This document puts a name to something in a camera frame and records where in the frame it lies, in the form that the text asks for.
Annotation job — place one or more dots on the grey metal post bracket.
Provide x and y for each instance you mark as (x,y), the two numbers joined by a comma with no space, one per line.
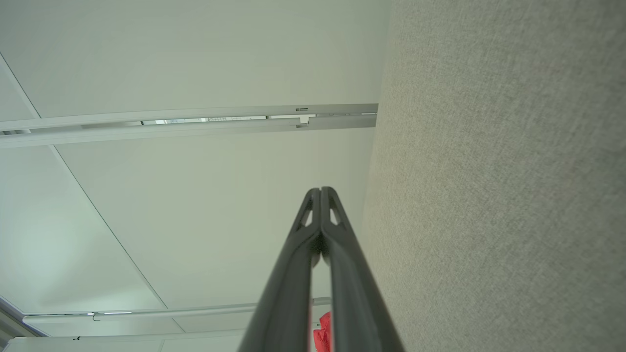
(146,132)

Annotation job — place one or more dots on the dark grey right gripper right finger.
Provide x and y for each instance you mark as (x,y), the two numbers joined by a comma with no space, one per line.
(354,303)

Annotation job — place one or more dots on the red white jersey shirt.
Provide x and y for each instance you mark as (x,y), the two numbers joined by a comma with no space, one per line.
(323,337)

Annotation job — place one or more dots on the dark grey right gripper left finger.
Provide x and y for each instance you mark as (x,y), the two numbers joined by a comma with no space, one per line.
(288,293)

